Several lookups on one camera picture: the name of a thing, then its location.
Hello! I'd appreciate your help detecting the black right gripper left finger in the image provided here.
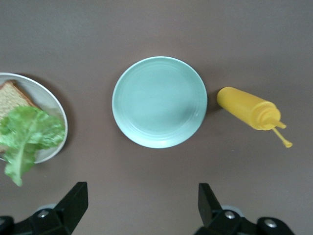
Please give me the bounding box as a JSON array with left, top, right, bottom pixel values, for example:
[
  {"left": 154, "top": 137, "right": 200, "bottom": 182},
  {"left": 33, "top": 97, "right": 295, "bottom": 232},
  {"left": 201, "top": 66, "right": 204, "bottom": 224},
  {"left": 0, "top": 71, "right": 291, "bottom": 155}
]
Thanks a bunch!
[{"left": 0, "top": 181, "right": 89, "bottom": 235}]

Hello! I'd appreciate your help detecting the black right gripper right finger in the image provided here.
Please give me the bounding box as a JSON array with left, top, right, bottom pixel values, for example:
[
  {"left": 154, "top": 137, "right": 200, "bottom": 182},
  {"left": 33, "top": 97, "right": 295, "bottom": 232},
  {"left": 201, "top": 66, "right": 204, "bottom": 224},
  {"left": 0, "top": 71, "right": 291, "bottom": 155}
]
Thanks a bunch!
[{"left": 195, "top": 182, "right": 296, "bottom": 235}]

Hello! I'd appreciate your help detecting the green lettuce leaf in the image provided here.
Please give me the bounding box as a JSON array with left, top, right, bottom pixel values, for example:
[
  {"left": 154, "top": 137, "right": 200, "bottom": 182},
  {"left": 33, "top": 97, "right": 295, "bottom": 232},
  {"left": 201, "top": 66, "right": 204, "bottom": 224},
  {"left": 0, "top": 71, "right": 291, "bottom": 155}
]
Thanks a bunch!
[{"left": 0, "top": 105, "right": 66, "bottom": 187}]

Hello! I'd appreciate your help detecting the yellow squeeze bottle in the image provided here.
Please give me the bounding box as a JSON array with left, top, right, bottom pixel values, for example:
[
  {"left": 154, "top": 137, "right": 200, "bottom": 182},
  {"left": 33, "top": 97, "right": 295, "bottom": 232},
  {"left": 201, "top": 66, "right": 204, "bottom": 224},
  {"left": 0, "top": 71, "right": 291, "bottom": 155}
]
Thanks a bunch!
[{"left": 217, "top": 86, "right": 293, "bottom": 149}]

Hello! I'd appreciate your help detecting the brown bread slice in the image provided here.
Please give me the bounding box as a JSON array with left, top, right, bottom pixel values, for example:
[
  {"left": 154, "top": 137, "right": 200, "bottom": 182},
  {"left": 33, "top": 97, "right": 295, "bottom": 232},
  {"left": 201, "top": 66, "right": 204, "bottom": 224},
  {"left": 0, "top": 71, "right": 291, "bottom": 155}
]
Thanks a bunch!
[{"left": 0, "top": 80, "right": 37, "bottom": 154}]

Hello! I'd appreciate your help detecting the beige plate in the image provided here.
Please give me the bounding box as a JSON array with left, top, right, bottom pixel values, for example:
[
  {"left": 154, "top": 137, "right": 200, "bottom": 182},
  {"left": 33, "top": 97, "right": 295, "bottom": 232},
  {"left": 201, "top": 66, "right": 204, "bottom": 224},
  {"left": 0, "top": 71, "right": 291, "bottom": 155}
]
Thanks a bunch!
[{"left": 0, "top": 72, "right": 68, "bottom": 164}]

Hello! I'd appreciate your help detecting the green plate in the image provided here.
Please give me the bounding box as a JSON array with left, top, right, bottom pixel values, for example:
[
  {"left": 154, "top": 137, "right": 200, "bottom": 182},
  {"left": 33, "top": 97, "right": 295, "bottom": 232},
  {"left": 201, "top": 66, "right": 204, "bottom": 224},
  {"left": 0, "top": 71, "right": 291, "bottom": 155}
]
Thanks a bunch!
[{"left": 112, "top": 56, "right": 208, "bottom": 149}]

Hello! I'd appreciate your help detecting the brown tablecloth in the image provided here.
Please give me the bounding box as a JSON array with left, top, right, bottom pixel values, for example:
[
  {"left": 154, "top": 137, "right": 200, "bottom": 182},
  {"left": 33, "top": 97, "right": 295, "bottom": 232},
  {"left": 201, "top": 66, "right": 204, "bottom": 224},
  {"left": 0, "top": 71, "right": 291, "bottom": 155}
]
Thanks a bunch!
[{"left": 0, "top": 0, "right": 313, "bottom": 235}]

